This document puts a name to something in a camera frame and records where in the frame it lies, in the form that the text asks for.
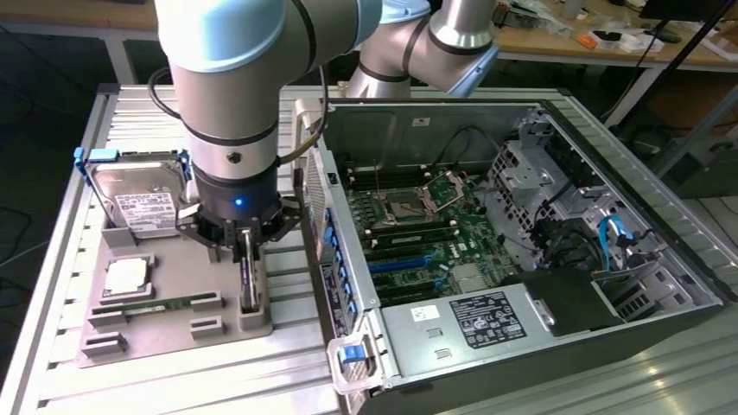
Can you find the black open PC case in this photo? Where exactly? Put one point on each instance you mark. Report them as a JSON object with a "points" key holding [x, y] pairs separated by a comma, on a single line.
{"points": [[577, 367]]}

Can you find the green RAM stick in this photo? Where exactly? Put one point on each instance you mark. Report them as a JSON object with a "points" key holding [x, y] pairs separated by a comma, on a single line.
{"points": [[155, 308]]}

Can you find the blue case latch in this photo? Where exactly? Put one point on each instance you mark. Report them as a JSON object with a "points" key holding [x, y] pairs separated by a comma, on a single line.
{"points": [[350, 354]]}

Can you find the black expansion slot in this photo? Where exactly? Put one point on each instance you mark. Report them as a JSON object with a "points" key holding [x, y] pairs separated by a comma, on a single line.
{"points": [[413, 295], [406, 282]]}

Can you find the white and black box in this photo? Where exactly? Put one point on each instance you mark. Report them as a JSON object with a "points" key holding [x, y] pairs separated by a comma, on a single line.
{"points": [[625, 41]]}

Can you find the metal socket cover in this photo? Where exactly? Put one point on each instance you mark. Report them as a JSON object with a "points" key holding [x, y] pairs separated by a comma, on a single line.
{"points": [[445, 190]]}

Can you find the black monitor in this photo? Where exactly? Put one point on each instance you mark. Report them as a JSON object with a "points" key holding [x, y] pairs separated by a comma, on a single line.
{"points": [[686, 8]]}

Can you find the wooden desk white frame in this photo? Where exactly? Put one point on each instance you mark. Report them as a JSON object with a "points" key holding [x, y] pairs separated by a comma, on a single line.
{"points": [[70, 13], [537, 43]]}

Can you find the grey power supply unit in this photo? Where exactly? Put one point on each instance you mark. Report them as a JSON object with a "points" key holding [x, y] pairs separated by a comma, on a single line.
{"points": [[426, 328]]}

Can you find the blue expansion slot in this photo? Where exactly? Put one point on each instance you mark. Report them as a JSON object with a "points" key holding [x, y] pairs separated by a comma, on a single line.
{"points": [[401, 264]]}

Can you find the silver CPU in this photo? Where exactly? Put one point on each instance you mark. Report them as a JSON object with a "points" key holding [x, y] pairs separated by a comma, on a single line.
{"points": [[128, 276]]}

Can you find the black equipment box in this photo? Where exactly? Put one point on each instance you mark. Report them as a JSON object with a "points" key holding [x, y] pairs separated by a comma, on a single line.
{"points": [[704, 168]]}

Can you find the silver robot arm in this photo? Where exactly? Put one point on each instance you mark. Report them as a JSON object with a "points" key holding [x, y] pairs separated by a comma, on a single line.
{"points": [[231, 86]]}

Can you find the thin locking lever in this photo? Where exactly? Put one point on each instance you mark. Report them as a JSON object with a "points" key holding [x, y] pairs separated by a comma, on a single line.
{"points": [[378, 181]]}

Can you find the metal disk bay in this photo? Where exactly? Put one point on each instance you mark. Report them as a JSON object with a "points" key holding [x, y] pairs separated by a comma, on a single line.
{"points": [[651, 285]]}

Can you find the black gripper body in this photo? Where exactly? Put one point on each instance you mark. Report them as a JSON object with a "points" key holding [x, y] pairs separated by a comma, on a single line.
{"points": [[236, 199]]}

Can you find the silver hard disk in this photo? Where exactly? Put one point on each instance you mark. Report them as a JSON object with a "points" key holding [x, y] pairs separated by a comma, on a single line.
{"points": [[138, 194]]}

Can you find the grey plastic parts rack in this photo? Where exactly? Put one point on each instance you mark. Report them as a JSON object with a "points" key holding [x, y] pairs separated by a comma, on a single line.
{"points": [[172, 268]]}

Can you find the black stand pole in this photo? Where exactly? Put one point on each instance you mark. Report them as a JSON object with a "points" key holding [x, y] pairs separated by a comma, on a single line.
{"points": [[689, 45]]}

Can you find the black installed RAM stick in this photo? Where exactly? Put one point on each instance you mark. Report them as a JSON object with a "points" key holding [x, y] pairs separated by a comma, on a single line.
{"points": [[415, 238]]}

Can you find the silver chipset heatsink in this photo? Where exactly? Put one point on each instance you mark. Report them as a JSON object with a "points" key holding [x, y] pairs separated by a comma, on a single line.
{"points": [[475, 280]]}

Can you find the blue slot retainer strip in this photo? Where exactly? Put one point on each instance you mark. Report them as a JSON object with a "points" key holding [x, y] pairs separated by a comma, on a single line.
{"points": [[337, 259]]}

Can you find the CPU socket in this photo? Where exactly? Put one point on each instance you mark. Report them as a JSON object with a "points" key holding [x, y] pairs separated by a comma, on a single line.
{"points": [[406, 206]]}

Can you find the silver drive cage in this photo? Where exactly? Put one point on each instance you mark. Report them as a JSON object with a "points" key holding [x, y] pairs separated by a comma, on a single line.
{"points": [[522, 177]]}

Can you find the small orange item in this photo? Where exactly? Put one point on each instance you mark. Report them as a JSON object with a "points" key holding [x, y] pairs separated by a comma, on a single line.
{"points": [[586, 40]]}

